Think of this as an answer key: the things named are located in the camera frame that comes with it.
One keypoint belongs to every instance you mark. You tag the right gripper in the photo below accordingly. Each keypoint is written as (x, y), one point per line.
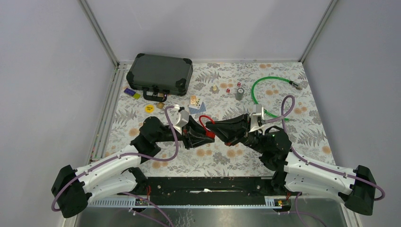
(234, 129)

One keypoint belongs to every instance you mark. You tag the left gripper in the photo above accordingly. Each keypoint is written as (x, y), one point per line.
(190, 138)

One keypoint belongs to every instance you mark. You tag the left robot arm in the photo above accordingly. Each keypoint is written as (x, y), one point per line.
(73, 189)

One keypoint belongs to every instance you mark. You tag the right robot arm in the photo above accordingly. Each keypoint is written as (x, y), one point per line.
(355, 188)

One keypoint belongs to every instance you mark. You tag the blue-backed playing card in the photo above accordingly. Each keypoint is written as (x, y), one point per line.
(202, 108)

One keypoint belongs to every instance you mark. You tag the nine of spades card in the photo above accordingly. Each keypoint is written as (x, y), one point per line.
(194, 106)

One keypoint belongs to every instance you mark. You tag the grey patterned cylinder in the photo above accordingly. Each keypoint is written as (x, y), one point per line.
(239, 94)

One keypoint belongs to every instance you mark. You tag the brass padlock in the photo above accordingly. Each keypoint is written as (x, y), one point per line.
(160, 105)

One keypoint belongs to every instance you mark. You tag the yellow big blind chip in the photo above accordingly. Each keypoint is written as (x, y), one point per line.
(149, 108)

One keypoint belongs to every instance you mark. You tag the dark green carrying case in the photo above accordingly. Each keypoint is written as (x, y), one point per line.
(158, 76)

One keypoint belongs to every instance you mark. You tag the yellow-green toy brick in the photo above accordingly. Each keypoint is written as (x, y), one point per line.
(136, 96)

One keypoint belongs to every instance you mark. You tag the blue toy brick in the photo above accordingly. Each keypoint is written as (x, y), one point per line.
(129, 92)

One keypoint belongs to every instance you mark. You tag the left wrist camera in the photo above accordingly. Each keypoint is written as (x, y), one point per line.
(180, 119)

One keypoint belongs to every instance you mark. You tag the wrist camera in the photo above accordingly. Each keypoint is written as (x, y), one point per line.
(180, 119)
(256, 118)

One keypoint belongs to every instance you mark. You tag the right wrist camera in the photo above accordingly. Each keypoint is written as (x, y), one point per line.
(256, 118)

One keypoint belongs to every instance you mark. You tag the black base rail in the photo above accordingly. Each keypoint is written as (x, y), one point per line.
(208, 191)

